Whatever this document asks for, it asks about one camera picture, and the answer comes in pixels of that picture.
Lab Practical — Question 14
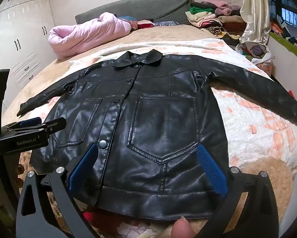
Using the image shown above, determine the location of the white floral blanket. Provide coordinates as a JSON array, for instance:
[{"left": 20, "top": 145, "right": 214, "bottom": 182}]
[{"left": 69, "top": 38, "right": 297, "bottom": 169}]

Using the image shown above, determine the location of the person's right hand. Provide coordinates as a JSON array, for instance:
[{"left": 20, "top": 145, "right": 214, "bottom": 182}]
[{"left": 171, "top": 216, "right": 197, "bottom": 238}]

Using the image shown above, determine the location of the tan bed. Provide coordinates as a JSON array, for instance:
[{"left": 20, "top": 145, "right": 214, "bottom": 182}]
[{"left": 1, "top": 25, "right": 297, "bottom": 238}]

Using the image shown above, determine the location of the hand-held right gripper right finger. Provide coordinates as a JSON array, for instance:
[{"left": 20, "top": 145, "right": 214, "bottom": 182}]
[{"left": 195, "top": 144, "right": 279, "bottom": 238}]

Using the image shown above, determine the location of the black vertical post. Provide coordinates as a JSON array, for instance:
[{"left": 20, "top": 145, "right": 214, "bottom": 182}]
[{"left": 0, "top": 69, "right": 20, "bottom": 219}]

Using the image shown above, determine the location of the green cloth strip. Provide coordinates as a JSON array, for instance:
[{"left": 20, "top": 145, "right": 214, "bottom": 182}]
[{"left": 270, "top": 32, "right": 297, "bottom": 62}]

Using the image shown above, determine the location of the pink quilt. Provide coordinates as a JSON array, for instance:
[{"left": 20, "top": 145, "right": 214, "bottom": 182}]
[{"left": 48, "top": 12, "right": 139, "bottom": 60}]

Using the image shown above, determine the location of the cream satin curtain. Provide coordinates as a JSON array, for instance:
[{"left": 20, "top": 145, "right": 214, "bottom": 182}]
[{"left": 240, "top": 0, "right": 271, "bottom": 45}]

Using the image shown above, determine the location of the white wardrobe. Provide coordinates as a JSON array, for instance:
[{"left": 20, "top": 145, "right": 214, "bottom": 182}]
[{"left": 0, "top": 0, "right": 57, "bottom": 114}]

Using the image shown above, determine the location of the floral printed cloth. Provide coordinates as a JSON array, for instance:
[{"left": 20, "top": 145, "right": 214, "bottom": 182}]
[{"left": 83, "top": 211, "right": 179, "bottom": 238}]

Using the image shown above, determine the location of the heap of colourful clothes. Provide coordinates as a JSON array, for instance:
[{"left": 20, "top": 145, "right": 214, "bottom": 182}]
[{"left": 271, "top": 21, "right": 297, "bottom": 52}]

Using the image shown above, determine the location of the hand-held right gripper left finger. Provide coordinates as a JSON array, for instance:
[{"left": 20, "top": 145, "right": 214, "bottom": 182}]
[{"left": 16, "top": 142, "right": 99, "bottom": 238}]

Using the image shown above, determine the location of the black leather jacket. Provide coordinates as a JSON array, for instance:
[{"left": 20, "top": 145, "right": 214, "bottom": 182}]
[{"left": 17, "top": 50, "right": 297, "bottom": 221}]

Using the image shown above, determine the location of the blue patterned cloth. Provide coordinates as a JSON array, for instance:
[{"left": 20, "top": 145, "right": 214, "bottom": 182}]
[{"left": 155, "top": 20, "right": 180, "bottom": 27}]

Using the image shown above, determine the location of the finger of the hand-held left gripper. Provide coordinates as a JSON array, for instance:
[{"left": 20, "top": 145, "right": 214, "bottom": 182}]
[
  {"left": 38, "top": 118, "right": 67, "bottom": 135},
  {"left": 7, "top": 117, "right": 42, "bottom": 132}
]

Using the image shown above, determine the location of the red cloth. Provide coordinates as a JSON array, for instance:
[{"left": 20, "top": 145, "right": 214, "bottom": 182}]
[{"left": 137, "top": 20, "right": 155, "bottom": 29}]

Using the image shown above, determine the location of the grey padded headboard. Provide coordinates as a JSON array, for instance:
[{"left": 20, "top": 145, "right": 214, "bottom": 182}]
[{"left": 75, "top": 0, "right": 192, "bottom": 25}]

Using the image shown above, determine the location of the bag of clothes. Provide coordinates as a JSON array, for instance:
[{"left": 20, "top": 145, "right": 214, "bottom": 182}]
[{"left": 236, "top": 42, "right": 273, "bottom": 63}]

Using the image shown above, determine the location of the pile of folded clothes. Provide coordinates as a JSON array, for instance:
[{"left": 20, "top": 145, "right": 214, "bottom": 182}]
[{"left": 185, "top": 0, "right": 246, "bottom": 40}]

